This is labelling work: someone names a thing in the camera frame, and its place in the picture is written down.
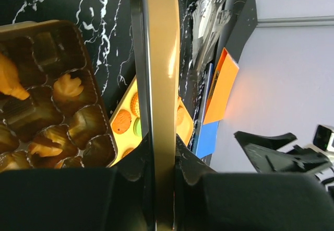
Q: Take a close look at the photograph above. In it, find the yellow cookie tray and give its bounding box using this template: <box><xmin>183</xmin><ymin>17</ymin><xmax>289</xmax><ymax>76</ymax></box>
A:
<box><xmin>110</xmin><ymin>78</ymin><xmax>194</xmax><ymax>165</ymax></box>

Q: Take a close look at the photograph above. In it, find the silver tin lid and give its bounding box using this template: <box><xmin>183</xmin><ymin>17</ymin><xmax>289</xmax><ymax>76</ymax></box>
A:
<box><xmin>130</xmin><ymin>0</ymin><xmax>180</xmax><ymax>230</ymax></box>

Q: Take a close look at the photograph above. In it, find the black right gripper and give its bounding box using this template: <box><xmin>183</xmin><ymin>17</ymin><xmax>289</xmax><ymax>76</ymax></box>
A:
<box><xmin>234</xmin><ymin>124</ymin><xmax>333</xmax><ymax>187</ymax></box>

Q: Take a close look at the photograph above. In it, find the orange flower cookie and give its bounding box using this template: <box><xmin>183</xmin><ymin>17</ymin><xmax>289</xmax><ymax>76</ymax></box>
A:
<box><xmin>53</xmin><ymin>74</ymin><xmax>84</xmax><ymax>101</ymax></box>

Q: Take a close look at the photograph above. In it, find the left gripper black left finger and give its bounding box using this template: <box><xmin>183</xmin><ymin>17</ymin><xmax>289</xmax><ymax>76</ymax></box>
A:
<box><xmin>1</xmin><ymin>137</ymin><xmax>156</xmax><ymax>230</ymax></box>

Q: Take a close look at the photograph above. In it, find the orange fish cookie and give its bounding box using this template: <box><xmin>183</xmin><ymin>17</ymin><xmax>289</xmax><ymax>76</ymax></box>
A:
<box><xmin>1</xmin><ymin>53</ymin><xmax>30</xmax><ymax>100</ymax></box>

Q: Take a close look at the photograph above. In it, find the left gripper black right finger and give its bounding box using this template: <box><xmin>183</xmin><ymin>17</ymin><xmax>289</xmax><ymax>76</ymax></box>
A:
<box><xmin>174</xmin><ymin>138</ymin><xmax>333</xmax><ymax>230</ymax></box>

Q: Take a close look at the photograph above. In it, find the green macaron cookie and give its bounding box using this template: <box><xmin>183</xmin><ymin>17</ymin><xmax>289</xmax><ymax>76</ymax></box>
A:
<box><xmin>133</xmin><ymin>118</ymin><xmax>142</xmax><ymax>138</ymax></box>

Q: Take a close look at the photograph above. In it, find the orange folder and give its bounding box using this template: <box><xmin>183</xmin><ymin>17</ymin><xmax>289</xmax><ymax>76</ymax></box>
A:
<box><xmin>204</xmin><ymin>48</ymin><xmax>239</xmax><ymax>124</ymax></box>

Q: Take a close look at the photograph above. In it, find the brown compartment cookie box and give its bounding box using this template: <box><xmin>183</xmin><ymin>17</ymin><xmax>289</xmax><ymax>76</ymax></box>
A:
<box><xmin>1</xmin><ymin>20</ymin><xmax>117</xmax><ymax>171</ymax></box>

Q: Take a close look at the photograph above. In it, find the grey booklet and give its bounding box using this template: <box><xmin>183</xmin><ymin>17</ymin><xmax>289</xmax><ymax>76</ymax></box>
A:
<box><xmin>192</xmin><ymin>0</ymin><xmax>232</xmax><ymax>76</ymax></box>

